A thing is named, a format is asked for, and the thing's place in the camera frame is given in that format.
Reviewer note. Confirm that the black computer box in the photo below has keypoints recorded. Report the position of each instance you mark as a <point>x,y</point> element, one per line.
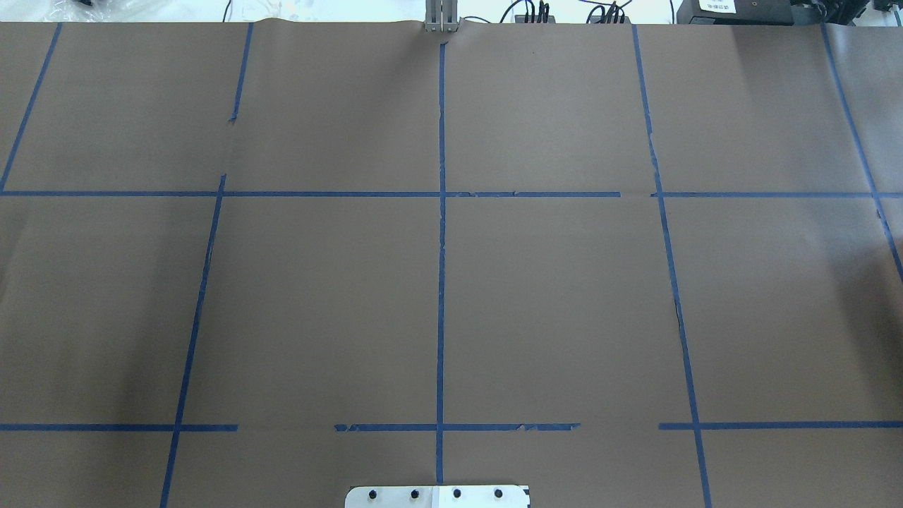
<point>777,13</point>

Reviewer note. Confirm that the black power strip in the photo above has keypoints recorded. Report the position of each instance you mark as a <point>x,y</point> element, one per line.
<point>591,17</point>

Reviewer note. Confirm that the aluminium frame post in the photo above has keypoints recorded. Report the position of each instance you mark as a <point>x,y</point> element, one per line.
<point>442,16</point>

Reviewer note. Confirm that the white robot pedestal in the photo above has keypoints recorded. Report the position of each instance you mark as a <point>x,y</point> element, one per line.
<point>439,496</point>

